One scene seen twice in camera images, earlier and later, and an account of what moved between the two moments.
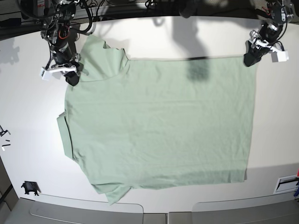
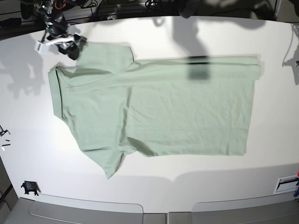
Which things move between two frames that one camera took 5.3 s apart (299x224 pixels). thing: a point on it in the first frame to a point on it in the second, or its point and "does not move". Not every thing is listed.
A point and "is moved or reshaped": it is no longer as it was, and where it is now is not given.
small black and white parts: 3,148 does not move
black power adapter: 10,22 does not move
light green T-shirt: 158,123 is moved or reshaped
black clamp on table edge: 31,186 does not move
